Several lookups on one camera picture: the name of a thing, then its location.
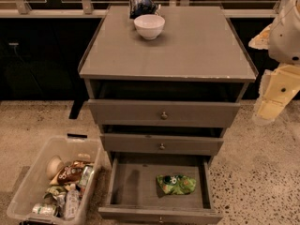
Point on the clear plastic water bottle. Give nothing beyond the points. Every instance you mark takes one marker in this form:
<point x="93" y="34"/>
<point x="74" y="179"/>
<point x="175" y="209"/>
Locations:
<point x="72" y="202"/>

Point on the metal window railing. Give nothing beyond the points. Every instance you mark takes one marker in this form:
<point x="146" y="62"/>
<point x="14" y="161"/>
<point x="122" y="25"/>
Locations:
<point x="87" y="3"/>

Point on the grey wooden drawer cabinet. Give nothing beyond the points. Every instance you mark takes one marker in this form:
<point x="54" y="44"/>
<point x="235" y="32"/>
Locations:
<point x="196" y="58"/>

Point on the brown snack bag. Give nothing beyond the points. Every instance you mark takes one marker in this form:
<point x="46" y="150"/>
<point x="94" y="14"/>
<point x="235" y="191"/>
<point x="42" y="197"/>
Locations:
<point x="71" y="173"/>

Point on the silver green can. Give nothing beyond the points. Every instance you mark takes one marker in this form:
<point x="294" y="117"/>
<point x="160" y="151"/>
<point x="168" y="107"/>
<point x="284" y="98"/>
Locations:
<point x="45" y="209"/>

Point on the top grey drawer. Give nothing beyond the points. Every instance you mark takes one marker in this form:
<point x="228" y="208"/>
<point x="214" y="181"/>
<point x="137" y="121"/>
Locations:
<point x="163" y="113"/>

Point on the tan bowl in bin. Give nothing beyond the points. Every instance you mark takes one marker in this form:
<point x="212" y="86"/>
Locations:
<point x="54" y="166"/>

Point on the green soda can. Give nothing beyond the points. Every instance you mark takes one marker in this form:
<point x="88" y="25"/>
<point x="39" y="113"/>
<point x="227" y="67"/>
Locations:
<point x="86" y="174"/>

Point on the middle grey drawer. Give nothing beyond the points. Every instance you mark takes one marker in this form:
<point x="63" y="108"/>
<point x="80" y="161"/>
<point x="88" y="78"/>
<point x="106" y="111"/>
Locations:
<point x="158" y="144"/>

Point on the green rice chip bag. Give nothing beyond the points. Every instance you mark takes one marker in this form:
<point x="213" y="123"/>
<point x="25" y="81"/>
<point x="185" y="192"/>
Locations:
<point x="176" y="184"/>

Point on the white ceramic bowl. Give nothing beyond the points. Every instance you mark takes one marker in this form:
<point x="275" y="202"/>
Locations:
<point x="149" y="26"/>

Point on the bottom grey open drawer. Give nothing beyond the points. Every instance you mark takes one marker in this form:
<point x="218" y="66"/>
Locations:
<point x="134" y="195"/>

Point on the green crumpled snack bag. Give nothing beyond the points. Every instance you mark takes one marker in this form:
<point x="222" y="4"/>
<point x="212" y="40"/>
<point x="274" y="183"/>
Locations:
<point x="55" y="192"/>

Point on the dark blue chip bag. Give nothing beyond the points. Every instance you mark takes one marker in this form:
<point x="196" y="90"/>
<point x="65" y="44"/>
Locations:
<point x="142" y="7"/>

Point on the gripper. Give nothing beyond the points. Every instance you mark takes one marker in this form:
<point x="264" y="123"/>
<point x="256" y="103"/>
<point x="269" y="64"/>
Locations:
<point x="286" y="37"/>

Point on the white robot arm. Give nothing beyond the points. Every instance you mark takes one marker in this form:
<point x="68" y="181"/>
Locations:
<point x="281" y="39"/>

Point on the clear plastic storage bin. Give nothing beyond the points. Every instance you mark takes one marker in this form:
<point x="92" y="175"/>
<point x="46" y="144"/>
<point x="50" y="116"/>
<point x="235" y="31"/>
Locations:
<point x="36" y="182"/>

